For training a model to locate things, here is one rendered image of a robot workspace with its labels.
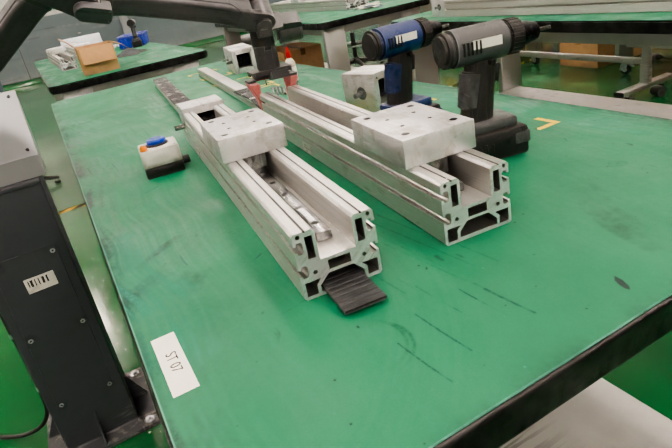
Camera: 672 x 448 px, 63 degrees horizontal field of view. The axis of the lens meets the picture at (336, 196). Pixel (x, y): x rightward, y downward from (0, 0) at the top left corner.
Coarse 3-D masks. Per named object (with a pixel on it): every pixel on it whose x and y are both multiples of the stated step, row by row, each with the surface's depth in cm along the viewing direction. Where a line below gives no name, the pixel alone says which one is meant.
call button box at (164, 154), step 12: (144, 144) 119; (156, 144) 116; (168, 144) 116; (144, 156) 113; (156, 156) 114; (168, 156) 115; (180, 156) 116; (144, 168) 114; (156, 168) 115; (168, 168) 116; (180, 168) 117
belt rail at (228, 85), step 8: (200, 72) 234; (208, 72) 224; (216, 72) 220; (208, 80) 221; (216, 80) 204; (224, 80) 198; (232, 80) 195; (224, 88) 194; (232, 88) 180; (240, 88) 178; (240, 96) 175; (248, 104) 165
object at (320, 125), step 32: (320, 96) 121; (288, 128) 121; (320, 128) 100; (320, 160) 106; (352, 160) 90; (384, 160) 78; (448, 160) 76; (480, 160) 70; (384, 192) 81; (416, 192) 72; (448, 192) 66; (480, 192) 71; (416, 224) 75; (448, 224) 68; (480, 224) 71
